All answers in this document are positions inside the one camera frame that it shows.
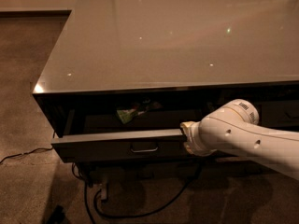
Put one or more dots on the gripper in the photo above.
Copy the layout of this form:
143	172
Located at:
195	138

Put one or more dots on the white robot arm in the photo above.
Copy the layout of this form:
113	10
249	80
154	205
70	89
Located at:
233	129

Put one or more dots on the grey cabinet with glossy top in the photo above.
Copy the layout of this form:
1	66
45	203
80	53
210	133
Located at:
183	54

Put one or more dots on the green snack bag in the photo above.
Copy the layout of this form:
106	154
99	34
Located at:
126	115

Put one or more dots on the black object on floor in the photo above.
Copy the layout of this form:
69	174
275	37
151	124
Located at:
57	216

